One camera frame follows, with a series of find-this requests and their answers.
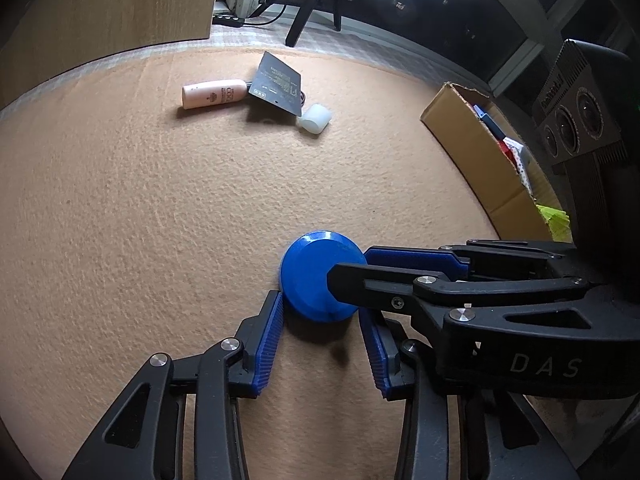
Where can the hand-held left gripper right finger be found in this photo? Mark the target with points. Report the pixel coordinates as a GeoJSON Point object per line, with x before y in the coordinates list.
{"type": "Point", "coordinates": [375, 355]}

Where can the grey window frame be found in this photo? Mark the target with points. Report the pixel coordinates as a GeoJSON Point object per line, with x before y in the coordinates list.
{"type": "Point", "coordinates": [525, 55]}

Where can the blue round disc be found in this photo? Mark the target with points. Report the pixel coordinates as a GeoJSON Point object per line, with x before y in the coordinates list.
{"type": "Point", "coordinates": [310, 275]}

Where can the black power strip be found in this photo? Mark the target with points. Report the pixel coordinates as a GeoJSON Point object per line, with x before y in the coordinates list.
{"type": "Point", "coordinates": [227, 19]}

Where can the yellow plastic shuttlecock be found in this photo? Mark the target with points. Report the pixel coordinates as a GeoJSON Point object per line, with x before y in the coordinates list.
{"type": "Point", "coordinates": [552, 220]}

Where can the pink lotion bottle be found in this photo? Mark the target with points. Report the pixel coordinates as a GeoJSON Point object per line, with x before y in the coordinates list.
{"type": "Point", "coordinates": [210, 94]}

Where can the light wooden board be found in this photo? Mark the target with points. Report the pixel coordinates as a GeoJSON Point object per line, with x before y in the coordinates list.
{"type": "Point", "coordinates": [100, 10]}

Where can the cardboard box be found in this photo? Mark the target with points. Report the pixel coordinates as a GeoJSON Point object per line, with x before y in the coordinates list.
{"type": "Point", "coordinates": [465, 145]}

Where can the white dotted tissue pack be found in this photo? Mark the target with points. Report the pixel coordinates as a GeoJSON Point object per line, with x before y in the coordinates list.
{"type": "Point", "coordinates": [525, 170]}

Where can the grey printed card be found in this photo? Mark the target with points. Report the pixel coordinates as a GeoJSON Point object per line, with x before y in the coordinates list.
{"type": "Point", "coordinates": [277, 82]}

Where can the red packet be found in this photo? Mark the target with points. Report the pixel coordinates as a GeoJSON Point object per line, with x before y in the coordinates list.
{"type": "Point", "coordinates": [511, 149]}

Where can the checkered sheet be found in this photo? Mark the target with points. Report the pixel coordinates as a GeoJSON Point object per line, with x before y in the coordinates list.
{"type": "Point", "coordinates": [350, 45]}

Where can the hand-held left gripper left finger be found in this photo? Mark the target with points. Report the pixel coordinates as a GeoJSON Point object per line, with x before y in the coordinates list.
{"type": "Point", "coordinates": [267, 345]}

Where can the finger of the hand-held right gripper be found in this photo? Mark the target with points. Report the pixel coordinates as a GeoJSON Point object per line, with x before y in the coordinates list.
{"type": "Point", "coordinates": [410, 259]}
{"type": "Point", "coordinates": [380, 287]}

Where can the white translucent cap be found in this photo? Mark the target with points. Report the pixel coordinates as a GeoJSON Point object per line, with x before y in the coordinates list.
{"type": "Point", "coordinates": [315, 119]}

